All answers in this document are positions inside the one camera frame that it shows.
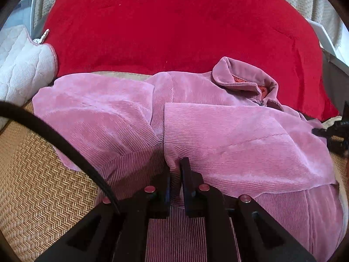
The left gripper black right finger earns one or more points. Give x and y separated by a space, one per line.
200 198

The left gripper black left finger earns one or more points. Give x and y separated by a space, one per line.
154 199

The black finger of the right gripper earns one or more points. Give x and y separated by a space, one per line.
336 135

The pink corduroy jacket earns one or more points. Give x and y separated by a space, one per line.
227 122

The red blanket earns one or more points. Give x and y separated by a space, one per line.
151 36

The white quilted pillow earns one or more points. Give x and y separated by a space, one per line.
26 66

